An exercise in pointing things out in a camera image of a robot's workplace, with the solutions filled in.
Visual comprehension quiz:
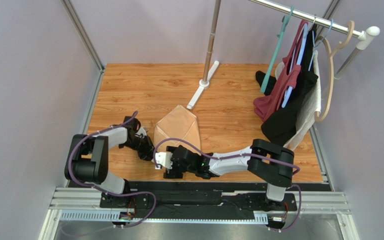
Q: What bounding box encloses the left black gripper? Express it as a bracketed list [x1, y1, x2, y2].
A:
[121, 134, 157, 161]

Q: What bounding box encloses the beige cloth napkin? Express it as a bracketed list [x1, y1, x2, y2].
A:
[153, 105, 202, 150]

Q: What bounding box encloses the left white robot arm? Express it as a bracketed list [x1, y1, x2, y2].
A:
[64, 116, 155, 202]

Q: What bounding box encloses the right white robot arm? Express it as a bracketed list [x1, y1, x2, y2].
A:
[153, 138, 300, 202]

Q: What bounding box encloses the maroon shirt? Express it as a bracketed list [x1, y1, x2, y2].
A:
[253, 20, 309, 122]

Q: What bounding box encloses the black garment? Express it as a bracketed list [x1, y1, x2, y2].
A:
[261, 40, 317, 146]

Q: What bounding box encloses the white towel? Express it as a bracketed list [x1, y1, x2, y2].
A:
[283, 50, 322, 151]

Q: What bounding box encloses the light blue hanger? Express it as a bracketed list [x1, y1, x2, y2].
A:
[281, 21, 322, 108]

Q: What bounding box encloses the teal plastic hanger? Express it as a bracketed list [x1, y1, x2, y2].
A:
[260, 6, 295, 93]

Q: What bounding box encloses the beige wooden hanger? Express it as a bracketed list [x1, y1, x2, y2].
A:
[315, 20, 355, 122]

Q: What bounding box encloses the metal clothes rack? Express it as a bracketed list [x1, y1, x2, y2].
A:
[186, 0, 381, 110]

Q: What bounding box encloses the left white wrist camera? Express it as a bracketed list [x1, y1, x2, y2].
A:
[135, 126, 148, 138]

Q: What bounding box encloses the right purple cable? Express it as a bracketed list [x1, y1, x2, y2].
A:
[153, 137, 303, 233]

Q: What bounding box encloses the purple cable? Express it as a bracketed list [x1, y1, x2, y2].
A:
[153, 137, 303, 233]
[67, 110, 158, 229]

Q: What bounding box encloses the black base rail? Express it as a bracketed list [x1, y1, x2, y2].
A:
[96, 181, 299, 221]

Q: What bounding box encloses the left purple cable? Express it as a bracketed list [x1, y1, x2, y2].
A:
[67, 110, 158, 229]

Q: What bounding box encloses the aluminium frame post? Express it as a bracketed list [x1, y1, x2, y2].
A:
[61, 0, 106, 73]

